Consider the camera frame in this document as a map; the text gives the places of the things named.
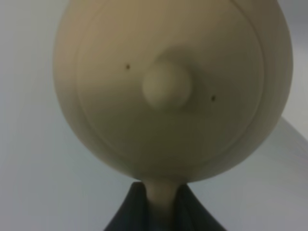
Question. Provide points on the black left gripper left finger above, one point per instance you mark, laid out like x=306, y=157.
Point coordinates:
x=134, y=214

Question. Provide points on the beige ceramic teapot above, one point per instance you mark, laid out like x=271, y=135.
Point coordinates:
x=170, y=92

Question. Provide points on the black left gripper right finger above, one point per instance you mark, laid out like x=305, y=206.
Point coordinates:
x=190, y=215

